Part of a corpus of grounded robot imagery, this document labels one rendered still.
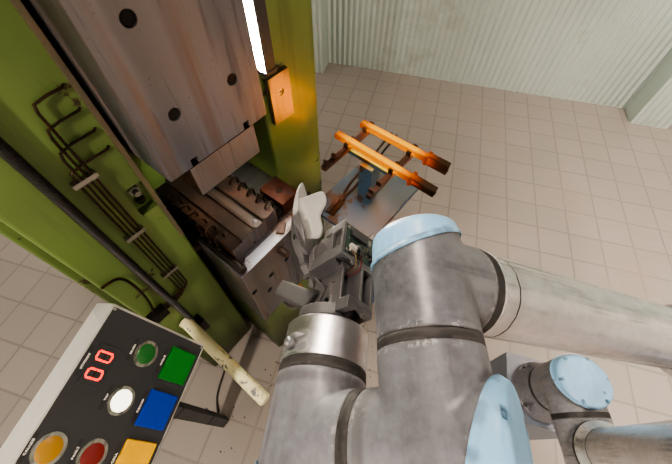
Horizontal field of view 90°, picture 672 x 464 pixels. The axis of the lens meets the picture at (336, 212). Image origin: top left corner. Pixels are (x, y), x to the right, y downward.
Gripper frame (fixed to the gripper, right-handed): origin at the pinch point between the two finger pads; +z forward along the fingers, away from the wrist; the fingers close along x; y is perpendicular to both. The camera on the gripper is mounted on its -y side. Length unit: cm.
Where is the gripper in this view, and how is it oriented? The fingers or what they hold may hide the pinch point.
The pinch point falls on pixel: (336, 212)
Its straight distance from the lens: 52.9
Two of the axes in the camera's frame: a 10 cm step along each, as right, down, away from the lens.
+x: -7.4, -5.3, -4.2
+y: 6.6, -4.7, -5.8
